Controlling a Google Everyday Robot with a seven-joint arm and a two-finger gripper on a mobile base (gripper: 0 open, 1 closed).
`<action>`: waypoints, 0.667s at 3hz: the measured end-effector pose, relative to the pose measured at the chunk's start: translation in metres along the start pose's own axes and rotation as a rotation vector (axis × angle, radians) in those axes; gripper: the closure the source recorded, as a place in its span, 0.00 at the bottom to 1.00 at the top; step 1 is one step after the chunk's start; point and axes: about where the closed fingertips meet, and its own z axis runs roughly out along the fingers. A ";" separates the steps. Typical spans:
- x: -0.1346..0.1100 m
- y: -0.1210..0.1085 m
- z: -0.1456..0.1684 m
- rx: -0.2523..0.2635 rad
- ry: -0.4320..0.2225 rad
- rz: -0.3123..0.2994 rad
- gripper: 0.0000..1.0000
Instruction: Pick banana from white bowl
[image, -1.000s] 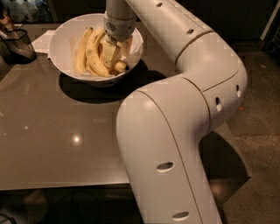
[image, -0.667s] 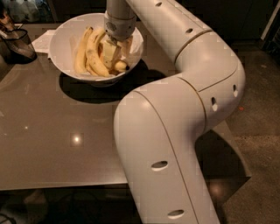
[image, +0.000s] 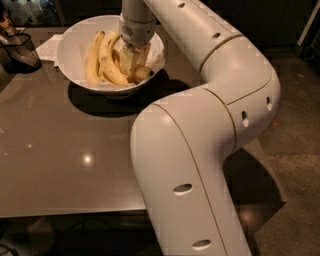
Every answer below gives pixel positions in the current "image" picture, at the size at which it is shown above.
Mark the white bowl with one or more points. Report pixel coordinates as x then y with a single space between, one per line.
74 46

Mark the dark glass container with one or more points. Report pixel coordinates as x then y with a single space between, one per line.
18 54

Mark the small hidden yellow banana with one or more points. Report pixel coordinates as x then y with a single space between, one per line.
116 58

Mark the clear plastic bottles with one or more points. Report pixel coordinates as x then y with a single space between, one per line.
31 12

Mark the white paper sheet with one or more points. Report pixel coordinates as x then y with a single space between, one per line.
48 50

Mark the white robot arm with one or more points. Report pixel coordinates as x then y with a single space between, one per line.
179 143

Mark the large middle yellow banana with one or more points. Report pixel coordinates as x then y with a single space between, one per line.
108 67

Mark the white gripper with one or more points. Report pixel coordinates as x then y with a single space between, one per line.
137 33

